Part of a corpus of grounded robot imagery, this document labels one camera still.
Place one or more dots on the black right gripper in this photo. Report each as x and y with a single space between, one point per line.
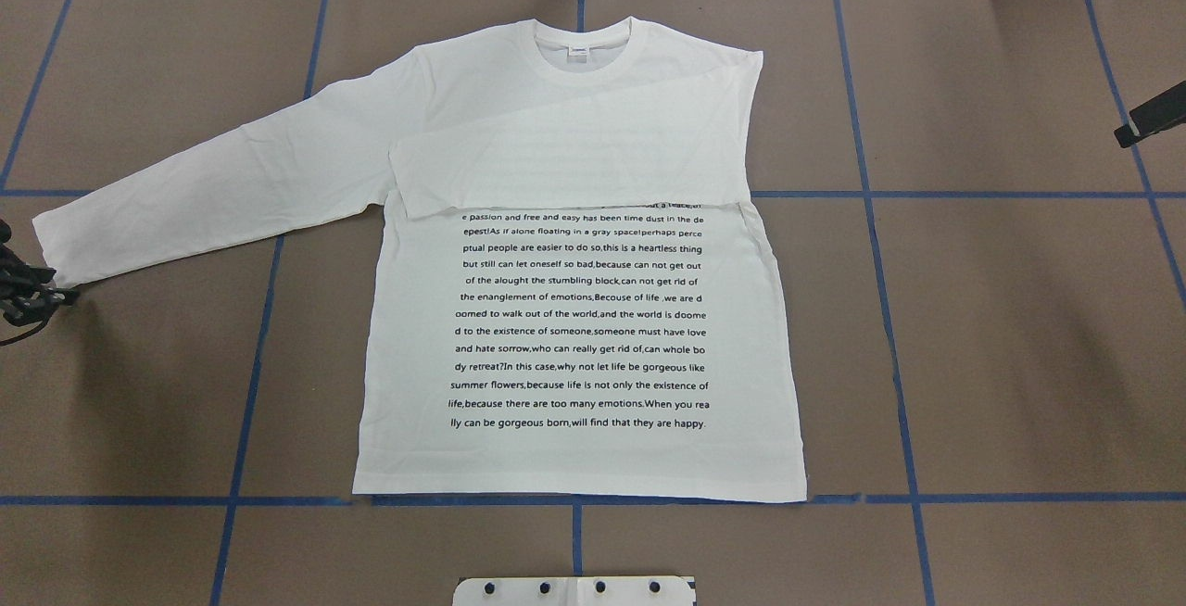
1155 117

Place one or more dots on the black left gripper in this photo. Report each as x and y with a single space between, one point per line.
20 289

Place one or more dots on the white long-sleeve printed t-shirt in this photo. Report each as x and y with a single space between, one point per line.
575 292

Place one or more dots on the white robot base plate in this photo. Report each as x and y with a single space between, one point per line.
578 590

